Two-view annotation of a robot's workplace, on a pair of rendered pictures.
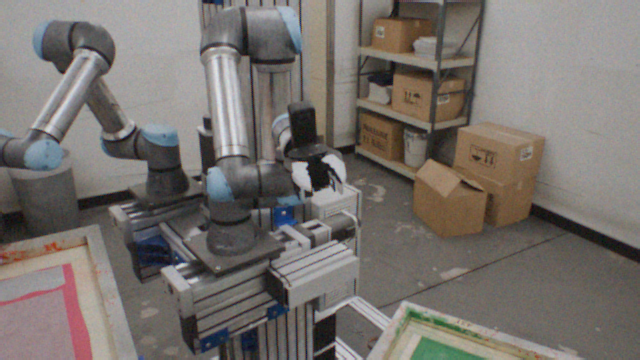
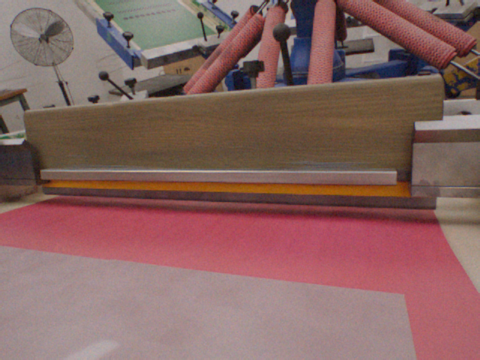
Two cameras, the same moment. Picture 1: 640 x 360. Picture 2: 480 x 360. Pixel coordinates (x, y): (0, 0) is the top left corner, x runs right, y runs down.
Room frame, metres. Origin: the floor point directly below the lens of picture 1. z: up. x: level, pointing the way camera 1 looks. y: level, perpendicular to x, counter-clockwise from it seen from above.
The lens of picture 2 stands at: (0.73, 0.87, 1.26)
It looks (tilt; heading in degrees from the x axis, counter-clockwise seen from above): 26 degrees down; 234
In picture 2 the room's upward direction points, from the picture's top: 10 degrees counter-clockwise
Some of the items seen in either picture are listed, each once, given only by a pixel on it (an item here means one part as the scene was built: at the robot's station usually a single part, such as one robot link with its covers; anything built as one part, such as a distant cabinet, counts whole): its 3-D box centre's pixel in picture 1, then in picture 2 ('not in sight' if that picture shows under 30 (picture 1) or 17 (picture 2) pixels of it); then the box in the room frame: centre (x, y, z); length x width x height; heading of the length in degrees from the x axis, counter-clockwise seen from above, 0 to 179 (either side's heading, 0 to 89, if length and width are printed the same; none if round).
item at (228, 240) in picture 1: (231, 227); not in sight; (1.21, 0.26, 1.31); 0.15 x 0.15 x 0.10
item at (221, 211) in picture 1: (231, 190); not in sight; (1.21, 0.26, 1.42); 0.13 x 0.12 x 0.14; 104
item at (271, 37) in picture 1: (274, 114); not in sight; (1.24, 0.13, 1.63); 0.15 x 0.12 x 0.55; 104
